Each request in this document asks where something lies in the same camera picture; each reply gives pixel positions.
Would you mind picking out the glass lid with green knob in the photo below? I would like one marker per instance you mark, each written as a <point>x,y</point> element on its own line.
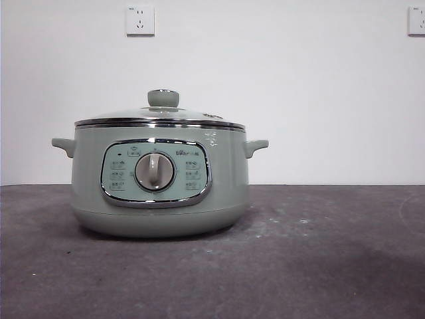
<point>163,98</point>

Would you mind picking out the pale green electric pot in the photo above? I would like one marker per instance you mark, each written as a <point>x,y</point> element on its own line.
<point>225,186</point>

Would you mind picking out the white wall socket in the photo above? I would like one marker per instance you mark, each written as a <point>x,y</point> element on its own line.
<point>417,28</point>
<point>140,28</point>

